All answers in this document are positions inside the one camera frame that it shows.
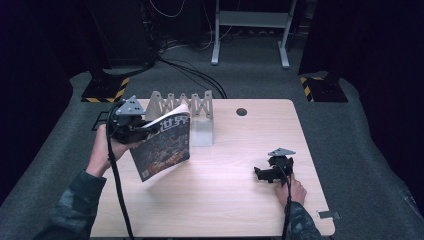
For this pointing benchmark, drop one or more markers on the black stand with striped base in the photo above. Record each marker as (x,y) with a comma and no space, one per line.
(328,90)
(105,90)

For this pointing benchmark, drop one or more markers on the grey tag on table edge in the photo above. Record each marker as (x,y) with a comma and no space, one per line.
(328,215)

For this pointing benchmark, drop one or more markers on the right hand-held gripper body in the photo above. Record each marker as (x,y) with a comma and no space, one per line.
(281,161)

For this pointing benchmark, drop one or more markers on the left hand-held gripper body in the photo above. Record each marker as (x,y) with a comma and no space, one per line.
(125,126)

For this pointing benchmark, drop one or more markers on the person's right hand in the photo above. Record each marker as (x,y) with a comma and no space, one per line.
(296,193)

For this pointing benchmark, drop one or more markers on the magazine with blue lava cover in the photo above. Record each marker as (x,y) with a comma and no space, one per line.
(166,150)

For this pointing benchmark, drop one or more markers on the grey metal book rack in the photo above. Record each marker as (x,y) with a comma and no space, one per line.
(203,133)

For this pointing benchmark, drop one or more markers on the white metal desk frame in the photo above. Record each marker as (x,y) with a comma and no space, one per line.
(253,19)

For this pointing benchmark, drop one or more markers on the person's left hand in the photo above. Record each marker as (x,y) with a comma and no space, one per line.
(100,153)

